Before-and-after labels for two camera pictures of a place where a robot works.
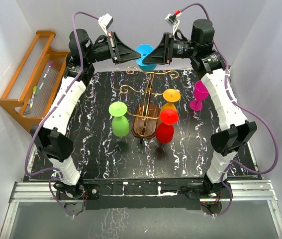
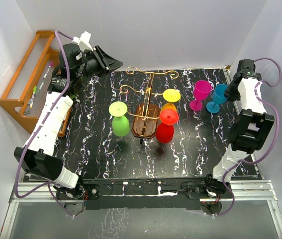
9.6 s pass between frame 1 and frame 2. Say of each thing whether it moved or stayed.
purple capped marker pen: stayed
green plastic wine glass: stayed
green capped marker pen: stayed
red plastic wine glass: stayed
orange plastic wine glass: stayed
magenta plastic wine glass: stayed
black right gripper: moved
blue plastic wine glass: moved
